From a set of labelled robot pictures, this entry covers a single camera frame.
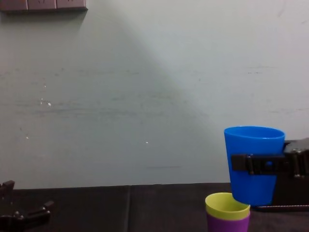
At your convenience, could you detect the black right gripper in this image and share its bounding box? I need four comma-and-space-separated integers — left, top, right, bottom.
231, 137, 309, 178

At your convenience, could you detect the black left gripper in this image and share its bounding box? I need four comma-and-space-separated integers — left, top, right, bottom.
0, 180, 55, 232

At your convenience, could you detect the blue plastic cup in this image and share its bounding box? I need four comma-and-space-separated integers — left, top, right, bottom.
224, 125, 286, 207

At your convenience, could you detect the black box with pale edge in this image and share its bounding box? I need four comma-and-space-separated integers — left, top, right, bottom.
255, 176, 309, 212

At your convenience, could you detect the yellow-green plastic cup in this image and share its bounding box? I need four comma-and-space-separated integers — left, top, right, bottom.
205, 192, 251, 221

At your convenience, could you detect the purple plastic cup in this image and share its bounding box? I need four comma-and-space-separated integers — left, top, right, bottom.
206, 212, 251, 232

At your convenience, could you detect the black table cloth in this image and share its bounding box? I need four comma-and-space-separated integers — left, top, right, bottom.
0, 182, 309, 232

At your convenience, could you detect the grey wall socket plate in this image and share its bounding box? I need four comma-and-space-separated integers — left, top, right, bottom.
0, 0, 28, 12
27, 0, 57, 11
56, 0, 88, 10

